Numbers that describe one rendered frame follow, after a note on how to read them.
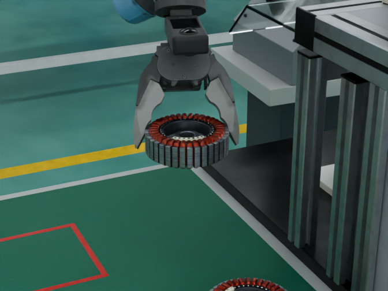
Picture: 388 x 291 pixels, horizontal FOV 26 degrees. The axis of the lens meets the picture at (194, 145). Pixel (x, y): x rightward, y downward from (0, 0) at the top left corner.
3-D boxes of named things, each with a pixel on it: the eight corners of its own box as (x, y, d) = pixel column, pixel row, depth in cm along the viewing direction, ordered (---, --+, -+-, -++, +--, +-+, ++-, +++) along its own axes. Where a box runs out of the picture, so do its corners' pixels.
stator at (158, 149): (144, 136, 118) (144, 111, 116) (224, 134, 118) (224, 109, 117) (146, 172, 107) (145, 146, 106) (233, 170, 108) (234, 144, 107)
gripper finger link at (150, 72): (156, 119, 113) (187, 64, 115) (157, 117, 112) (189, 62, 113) (126, 102, 113) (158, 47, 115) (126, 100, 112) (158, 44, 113)
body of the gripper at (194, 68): (208, 94, 120) (204, 12, 122) (213, 83, 112) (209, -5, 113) (155, 96, 120) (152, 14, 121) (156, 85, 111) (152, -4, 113)
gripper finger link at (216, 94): (249, 137, 118) (212, 83, 119) (255, 131, 112) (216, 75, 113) (231, 149, 118) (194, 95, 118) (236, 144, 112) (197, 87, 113)
